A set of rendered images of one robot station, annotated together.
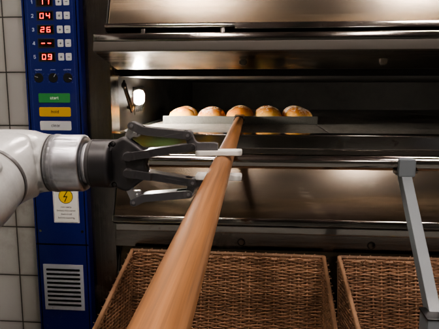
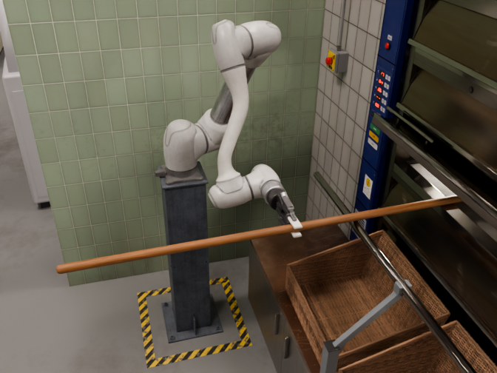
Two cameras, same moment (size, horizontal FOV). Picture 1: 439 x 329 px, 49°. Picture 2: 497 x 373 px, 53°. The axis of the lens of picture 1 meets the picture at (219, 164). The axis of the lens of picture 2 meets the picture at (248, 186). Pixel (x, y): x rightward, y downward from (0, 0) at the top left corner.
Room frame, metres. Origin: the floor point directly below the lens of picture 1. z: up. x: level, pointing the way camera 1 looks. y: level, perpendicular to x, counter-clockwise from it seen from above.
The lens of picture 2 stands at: (0.06, -1.28, 2.25)
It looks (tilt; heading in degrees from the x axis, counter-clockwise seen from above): 32 degrees down; 69
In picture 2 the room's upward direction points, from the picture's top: 1 degrees clockwise
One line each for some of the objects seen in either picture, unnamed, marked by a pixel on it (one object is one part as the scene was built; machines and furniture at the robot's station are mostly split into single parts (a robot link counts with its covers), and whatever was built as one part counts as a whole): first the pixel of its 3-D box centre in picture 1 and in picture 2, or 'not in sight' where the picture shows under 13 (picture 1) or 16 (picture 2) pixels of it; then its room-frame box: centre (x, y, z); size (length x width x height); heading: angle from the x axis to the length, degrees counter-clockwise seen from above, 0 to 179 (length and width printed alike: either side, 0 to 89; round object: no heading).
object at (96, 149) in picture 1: (118, 163); (279, 203); (0.74, 0.16, 1.19); 0.09 x 0.07 x 0.08; 86
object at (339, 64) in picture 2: not in sight; (337, 60); (1.37, 0.90, 1.46); 0.10 x 0.07 x 0.10; 85
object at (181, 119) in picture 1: (240, 116); not in sight; (1.90, -0.08, 1.20); 0.55 x 0.36 x 0.03; 86
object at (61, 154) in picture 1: (72, 162); (274, 193); (0.75, 0.23, 1.19); 0.09 x 0.06 x 0.09; 176
